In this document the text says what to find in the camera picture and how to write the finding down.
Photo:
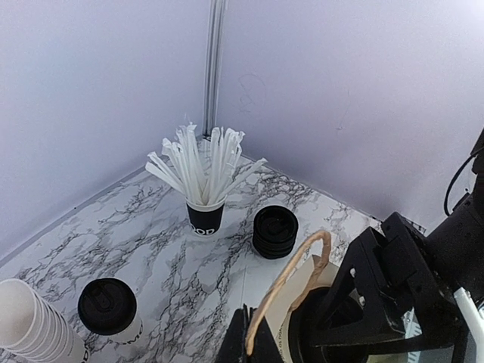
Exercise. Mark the right aluminium frame post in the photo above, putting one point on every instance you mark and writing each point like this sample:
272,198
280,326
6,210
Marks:
213,59

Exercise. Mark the black cup holding straws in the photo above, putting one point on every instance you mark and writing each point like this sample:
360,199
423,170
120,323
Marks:
205,220

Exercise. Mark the white paper coffee cup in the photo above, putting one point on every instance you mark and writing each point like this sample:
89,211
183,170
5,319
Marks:
298,350

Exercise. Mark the stack of black lids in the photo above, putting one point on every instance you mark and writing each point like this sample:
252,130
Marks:
274,232

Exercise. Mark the bundle of white wrapped straws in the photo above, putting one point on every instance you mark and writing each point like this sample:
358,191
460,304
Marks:
203,179

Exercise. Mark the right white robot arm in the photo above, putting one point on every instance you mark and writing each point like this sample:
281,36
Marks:
467,270

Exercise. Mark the stack of white paper cups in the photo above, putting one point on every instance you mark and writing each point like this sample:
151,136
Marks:
33,329

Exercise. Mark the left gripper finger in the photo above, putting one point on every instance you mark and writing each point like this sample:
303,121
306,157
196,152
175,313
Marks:
233,350

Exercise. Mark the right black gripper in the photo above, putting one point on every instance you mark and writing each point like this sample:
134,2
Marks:
389,273

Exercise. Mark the brown paper takeout bag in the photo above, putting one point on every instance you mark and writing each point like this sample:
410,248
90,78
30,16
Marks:
293,285

